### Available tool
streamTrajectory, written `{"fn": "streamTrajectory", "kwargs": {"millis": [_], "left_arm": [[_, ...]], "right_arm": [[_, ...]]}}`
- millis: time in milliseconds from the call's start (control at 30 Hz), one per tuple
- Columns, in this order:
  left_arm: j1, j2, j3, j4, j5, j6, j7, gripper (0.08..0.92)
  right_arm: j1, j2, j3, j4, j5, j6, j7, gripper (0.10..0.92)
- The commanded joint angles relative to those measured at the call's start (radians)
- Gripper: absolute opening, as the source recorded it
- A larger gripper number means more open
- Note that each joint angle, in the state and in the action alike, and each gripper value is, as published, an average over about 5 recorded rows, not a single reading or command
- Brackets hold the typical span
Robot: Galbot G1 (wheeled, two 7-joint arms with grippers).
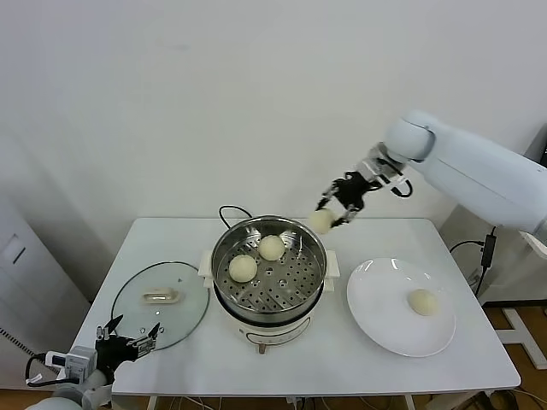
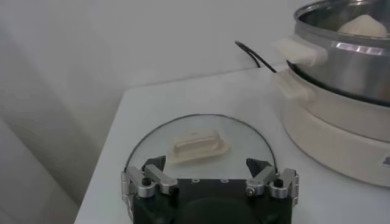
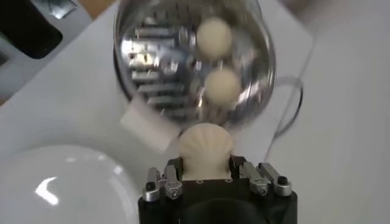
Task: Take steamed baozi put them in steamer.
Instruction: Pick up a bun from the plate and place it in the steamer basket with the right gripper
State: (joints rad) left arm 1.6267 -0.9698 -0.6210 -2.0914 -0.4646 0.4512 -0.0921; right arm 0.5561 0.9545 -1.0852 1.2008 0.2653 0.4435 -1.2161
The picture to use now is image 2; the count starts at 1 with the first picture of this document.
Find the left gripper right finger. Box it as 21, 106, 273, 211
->
245, 157, 300, 199

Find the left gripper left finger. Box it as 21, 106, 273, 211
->
121, 155, 179, 198

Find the glass lid with cream handle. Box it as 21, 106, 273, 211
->
124, 113, 278, 180

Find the white steamed baozi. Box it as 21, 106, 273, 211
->
336, 14, 388, 39

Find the perforated steel steamer basket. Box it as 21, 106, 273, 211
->
272, 0, 390, 107

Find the cream electric cooker base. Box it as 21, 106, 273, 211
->
272, 69, 390, 188

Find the black cooker power cord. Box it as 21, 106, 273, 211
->
234, 41, 278, 74

